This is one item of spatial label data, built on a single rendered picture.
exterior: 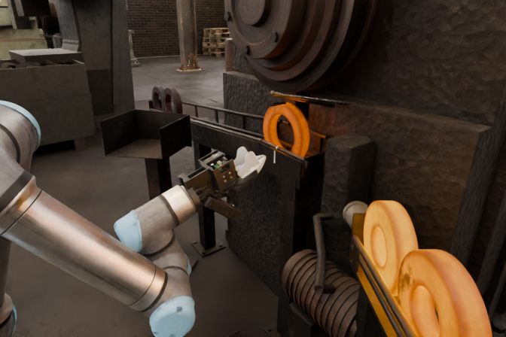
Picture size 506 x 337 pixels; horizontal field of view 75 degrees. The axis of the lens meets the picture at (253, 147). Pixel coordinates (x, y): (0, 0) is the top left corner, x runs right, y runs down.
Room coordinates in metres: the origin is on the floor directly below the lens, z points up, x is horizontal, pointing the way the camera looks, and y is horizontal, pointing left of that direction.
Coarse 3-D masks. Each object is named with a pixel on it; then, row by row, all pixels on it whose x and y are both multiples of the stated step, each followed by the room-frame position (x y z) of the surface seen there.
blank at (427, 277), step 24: (408, 264) 0.37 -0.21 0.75; (432, 264) 0.32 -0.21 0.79; (456, 264) 0.31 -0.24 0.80; (408, 288) 0.35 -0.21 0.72; (432, 288) 0.31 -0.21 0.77; (456, 288) 0.28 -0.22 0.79; (408, 312) 0.34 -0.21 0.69; (432, 312) 0.33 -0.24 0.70; (456, 312) 0.26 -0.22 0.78; (480, 312) 0.26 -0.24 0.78; (432, 336) 0.30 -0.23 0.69; (456, 336) 0.25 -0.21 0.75; (480, 336) 0.25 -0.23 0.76
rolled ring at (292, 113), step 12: (276, 108) 0.95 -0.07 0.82; (288, 108) 0.91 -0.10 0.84; (264, 120) 1.00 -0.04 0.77; (276, 120) 0.99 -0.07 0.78; (300, 120) 0.88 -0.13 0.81; (264, 132) 1.00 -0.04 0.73; (276, 132) 1.00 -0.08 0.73; (300, 132) 0.86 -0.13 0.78; (276, 144) 0.97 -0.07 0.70; (300, 144) 0.86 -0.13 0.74
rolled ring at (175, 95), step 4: (168, 88) 1.67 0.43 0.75; (172, 88) 1.67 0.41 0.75; (164, 92) 1.72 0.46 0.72; (168, 92) 1.67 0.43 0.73; (172, 92) 1.63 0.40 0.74; (176, 92) 1.64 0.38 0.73; (164, 96) 1.72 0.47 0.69; (168, 96) 1.72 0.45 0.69; (172, 96) 1.63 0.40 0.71; (176, 96) 1.62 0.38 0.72; (164, 100) 1.73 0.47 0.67; (168, 100) 1.73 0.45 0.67; (176, 100) 1.61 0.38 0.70; (180, 100) 1.62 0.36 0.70; (164, 104) 1.73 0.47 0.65; (168, 104) 1.73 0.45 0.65; (176, 104) 1.60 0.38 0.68; (180, 104) 1.61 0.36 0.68; (164, 108) 1.74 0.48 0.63; (168, 108) 1.72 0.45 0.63; (176, 108) 1.60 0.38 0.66; (180, 108) 1.61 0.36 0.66; (172, 112) 1.72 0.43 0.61; (176, 112) 1.60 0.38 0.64; (180, 112) 1.61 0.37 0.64
